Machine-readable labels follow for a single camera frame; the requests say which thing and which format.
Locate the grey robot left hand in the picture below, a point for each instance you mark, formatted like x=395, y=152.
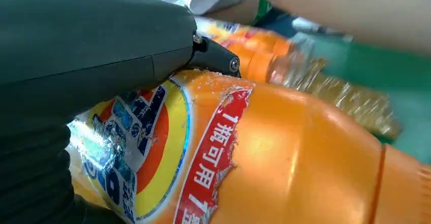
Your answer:
x=84, y=40

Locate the orange drink bottle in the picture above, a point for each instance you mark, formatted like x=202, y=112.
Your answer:
x=286, y=155
x=262, y=52

